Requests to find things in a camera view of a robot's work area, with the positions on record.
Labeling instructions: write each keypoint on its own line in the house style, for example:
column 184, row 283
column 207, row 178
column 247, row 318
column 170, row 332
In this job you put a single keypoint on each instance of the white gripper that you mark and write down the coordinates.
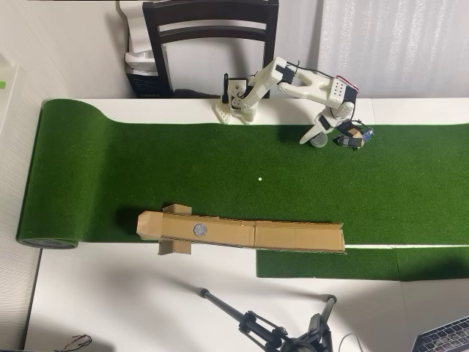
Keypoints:
column 312, row 133

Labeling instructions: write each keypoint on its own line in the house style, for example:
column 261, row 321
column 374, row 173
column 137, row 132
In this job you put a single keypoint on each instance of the white golf ball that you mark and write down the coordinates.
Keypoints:
column 319, row 142

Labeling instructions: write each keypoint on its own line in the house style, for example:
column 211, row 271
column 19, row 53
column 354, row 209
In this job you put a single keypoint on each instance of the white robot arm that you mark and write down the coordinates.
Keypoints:
column 311, row 86

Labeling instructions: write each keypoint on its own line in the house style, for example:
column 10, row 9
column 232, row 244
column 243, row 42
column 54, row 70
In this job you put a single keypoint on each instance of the black table clamp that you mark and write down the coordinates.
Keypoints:
column 225, row 88

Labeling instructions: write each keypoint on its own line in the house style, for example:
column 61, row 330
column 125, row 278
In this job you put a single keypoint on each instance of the brown cardboard ramp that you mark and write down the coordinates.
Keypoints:
column 293, row 236

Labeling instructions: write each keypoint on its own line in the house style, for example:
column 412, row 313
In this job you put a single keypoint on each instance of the white curtain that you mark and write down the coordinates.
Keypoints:
column 384, row 47

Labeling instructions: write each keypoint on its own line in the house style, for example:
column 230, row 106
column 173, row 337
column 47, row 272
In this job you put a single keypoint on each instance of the small green turf piece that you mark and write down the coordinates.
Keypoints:
column 329, row 265

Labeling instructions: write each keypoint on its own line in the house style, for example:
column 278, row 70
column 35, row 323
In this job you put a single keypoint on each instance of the dark wooden chair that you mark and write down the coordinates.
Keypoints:
column 209, row 12

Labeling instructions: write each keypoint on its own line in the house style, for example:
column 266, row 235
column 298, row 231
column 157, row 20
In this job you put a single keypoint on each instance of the dark blue box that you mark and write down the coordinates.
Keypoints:
column 143, row 86

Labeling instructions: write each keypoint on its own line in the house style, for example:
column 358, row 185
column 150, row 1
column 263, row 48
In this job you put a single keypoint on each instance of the cardboard cross support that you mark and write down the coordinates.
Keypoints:
column 174, row 247

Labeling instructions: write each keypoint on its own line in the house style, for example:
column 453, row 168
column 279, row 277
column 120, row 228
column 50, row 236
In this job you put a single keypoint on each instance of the black tripod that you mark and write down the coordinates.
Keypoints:
column 253, row 324

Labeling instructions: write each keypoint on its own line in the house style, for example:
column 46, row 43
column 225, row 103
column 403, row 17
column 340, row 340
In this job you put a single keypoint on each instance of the white foam packaging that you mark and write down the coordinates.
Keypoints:
column 133, row 33

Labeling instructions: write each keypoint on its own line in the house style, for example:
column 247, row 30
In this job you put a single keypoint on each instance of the long green turf mat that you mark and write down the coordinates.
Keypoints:
column 110, row 176

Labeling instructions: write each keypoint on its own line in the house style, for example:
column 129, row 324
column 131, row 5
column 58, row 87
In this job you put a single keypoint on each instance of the cardboard mounted wrist camera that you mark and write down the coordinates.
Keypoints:
column 353, row 137

